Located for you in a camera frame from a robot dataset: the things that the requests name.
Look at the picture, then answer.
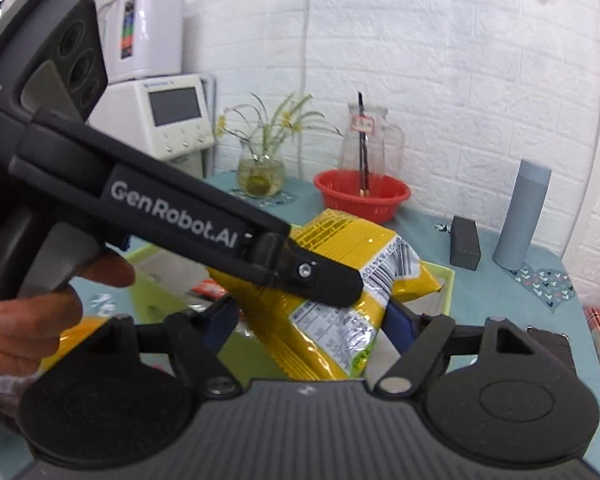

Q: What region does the round glass vase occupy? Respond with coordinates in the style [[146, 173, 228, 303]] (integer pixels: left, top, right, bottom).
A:
[[237, 137, 286, 199]]

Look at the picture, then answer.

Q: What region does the person's left hand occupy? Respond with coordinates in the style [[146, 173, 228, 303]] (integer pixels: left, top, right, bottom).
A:
[[0, 250, 137, 378]]

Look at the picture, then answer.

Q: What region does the red snack packet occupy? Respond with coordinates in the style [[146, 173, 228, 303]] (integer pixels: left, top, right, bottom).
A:
[[190, 280, 229, 302]]

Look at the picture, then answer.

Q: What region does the yellow chip bag silver label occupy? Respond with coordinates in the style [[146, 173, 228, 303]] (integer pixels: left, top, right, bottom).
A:
[[205, 208, 448, 382]]

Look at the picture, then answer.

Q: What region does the white device with screen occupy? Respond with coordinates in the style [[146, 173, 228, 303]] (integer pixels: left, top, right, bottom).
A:
[[87, 74, 217, 178]]

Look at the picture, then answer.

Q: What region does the small black box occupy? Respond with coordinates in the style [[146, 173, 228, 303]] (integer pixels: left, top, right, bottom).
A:
[[450, 216, 482, 271]]

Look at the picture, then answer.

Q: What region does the plain yellow snack bag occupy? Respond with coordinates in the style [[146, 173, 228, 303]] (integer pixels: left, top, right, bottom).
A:
[[34, 316, 107, 377]]

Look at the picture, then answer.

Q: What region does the white wall cable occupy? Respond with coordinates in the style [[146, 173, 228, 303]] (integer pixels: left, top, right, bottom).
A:
[[301, 0, 317, 113]]

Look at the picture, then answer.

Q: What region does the black phone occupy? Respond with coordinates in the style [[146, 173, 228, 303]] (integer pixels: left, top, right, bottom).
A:
[[526, 326, 577, 378]]

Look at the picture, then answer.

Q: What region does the clear doily coaster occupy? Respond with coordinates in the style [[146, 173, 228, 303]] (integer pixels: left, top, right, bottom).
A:
[[227, 186, 299, 207]]

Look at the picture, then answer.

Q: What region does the black stick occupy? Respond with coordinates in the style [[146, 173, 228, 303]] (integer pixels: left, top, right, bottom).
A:
[[357, 91, 374, 196]]

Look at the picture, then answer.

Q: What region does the red plastic basket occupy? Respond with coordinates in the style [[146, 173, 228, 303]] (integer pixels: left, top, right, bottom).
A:
[[313, 170, 412, 225]]

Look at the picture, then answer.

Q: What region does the yellow flowering plant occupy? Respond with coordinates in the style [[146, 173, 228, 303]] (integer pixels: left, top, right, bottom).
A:
[[215, 92, 343, 162]]

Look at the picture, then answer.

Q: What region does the clear glass pitcher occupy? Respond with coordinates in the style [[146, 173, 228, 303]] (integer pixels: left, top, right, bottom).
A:
[[339, 102, 406, 192]]

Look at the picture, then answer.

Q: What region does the white water purifier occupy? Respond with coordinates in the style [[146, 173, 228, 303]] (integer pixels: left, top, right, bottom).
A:
[[102, 0, 186, 83]]

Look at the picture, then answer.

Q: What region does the heart print coaster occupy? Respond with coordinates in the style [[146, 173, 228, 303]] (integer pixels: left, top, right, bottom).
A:
[[509, 259, 577, 317]]

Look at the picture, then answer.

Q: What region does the grey-blue cylinder bottle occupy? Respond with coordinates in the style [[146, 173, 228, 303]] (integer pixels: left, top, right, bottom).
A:
[[493, 159, 552, 271]]

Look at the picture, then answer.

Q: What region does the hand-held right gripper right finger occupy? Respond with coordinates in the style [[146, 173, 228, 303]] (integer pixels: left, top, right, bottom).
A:
[[372, 300, 536, 396]]

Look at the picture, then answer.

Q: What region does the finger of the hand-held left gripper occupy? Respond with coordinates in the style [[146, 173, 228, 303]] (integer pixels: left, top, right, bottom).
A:
[[240, 232, 365, 307]]

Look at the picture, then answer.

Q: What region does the light green cardboard box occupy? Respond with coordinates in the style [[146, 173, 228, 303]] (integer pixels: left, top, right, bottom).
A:
[[124, 225, 457, 382]]

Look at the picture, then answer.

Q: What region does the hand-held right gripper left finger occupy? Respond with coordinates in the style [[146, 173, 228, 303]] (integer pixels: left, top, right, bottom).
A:
[[102, 295, 244, 397]]

